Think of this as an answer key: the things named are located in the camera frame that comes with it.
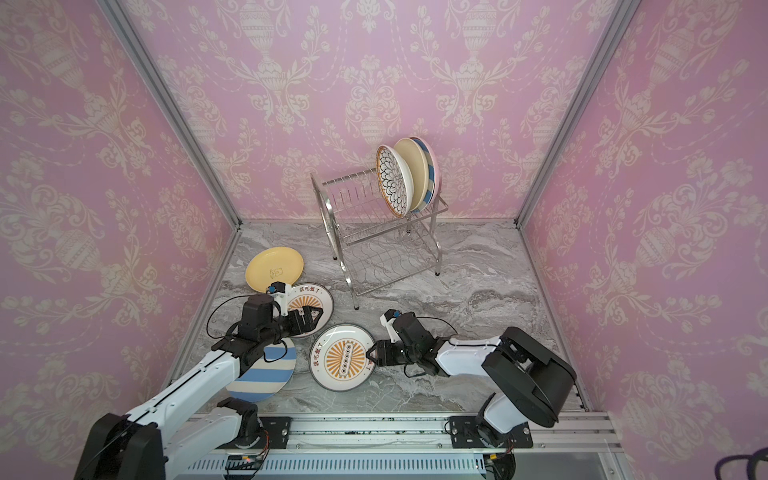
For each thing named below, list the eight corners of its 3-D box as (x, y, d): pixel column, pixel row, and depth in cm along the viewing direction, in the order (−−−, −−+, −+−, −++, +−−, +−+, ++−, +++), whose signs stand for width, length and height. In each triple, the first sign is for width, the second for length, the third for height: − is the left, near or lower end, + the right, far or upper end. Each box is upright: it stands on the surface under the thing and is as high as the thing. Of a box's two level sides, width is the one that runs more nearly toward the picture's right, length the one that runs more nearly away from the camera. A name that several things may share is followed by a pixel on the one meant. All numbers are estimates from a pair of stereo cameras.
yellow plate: (241, 292, 103) (238, 289, 101) (256, 250, 115) (254, 246, 113) (297, 292, 103) (296, 289, 101) (307, 250, 115) (306, 246, 113)
